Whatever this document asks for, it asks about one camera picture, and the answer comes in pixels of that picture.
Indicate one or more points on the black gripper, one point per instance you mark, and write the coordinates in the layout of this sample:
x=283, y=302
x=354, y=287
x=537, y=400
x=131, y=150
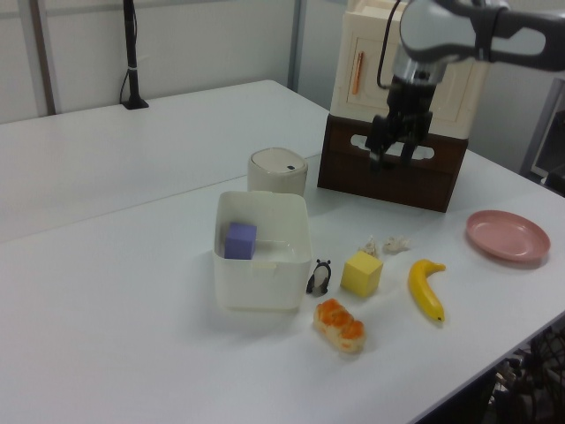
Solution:
x=410, y=99

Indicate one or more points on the yellow cube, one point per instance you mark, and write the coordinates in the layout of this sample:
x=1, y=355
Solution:
x=359, y=276

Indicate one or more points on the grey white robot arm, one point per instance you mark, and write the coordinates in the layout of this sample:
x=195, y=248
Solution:
x=507, y=40

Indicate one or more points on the dark brown wooden drawer box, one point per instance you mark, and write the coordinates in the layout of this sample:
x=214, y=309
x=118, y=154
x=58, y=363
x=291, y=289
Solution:
x=419, y=187

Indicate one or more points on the cream plastic storage box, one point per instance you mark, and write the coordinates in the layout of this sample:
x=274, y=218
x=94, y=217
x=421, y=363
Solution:
x=348, y=93

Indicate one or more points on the purple cube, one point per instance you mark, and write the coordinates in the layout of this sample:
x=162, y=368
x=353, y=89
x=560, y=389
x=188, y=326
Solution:
x=239, y=242

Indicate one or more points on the small cream trash can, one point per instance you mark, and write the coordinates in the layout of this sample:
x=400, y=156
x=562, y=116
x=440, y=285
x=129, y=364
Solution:
x=273, y=176

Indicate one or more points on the yellow toy banana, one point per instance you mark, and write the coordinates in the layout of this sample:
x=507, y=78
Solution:
x=424, y=287

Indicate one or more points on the pink plate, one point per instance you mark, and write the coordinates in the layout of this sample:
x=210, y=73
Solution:
x=507, y=236

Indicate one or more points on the panda toy figure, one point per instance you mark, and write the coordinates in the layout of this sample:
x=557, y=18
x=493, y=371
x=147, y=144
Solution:
x=318, y=278

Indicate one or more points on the grey office cabinet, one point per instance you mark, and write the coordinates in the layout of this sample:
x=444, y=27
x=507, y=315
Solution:
x=545, y=132

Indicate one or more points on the toy bread with orange glaze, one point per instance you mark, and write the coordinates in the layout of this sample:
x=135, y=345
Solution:
x=340, y=327

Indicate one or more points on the white plastic bin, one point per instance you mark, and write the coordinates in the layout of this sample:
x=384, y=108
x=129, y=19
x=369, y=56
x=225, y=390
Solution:
x=260, y=287

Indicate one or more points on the black pole stand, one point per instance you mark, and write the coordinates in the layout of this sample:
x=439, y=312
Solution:
x=131, y=53

